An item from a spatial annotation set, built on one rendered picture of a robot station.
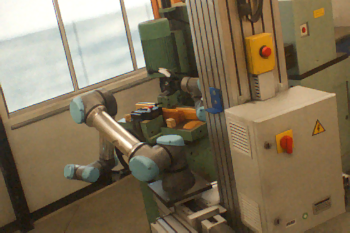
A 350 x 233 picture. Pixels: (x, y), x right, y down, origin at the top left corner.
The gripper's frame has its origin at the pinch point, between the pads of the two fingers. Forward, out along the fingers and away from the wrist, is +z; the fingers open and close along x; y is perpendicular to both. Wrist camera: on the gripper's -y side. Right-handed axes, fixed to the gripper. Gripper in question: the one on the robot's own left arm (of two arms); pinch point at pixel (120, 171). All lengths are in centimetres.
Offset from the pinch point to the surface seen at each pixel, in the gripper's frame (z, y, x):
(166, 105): 18.3, -40.5, 11.5
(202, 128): 23, -28, 37
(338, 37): 186, -124, 31
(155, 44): 0, -72, 17
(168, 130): 13.4, -25.3, 20.2
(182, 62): 22, -67, 17
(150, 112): 3.3, -34.2, 14.9
